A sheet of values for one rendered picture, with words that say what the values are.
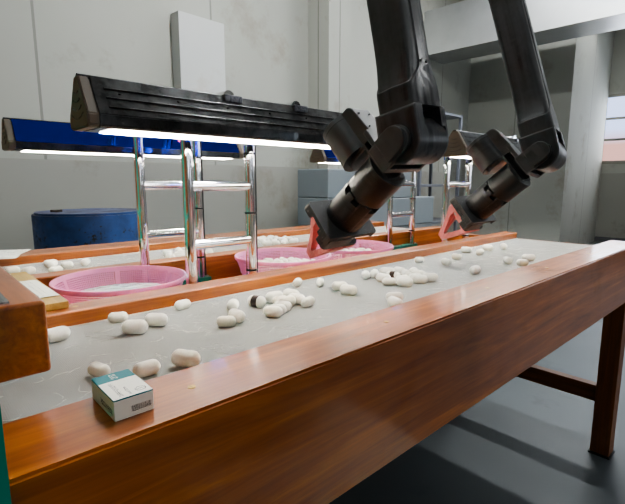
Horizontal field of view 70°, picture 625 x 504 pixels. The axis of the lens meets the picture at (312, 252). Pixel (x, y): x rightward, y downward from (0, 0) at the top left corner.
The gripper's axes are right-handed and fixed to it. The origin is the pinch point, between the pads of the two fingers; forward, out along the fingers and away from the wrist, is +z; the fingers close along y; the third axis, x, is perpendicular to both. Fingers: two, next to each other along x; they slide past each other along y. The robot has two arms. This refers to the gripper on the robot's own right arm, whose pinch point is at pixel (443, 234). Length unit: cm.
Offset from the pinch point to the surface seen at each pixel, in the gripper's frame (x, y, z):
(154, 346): 3, 60, 15
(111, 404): 13, 72, -4
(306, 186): -152, -169, 171
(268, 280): -9.3, 26.2, 26.8
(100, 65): -231, -21, 145
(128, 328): -2, 61, 19
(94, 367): 5, 69, 9
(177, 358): 8, 61, 6
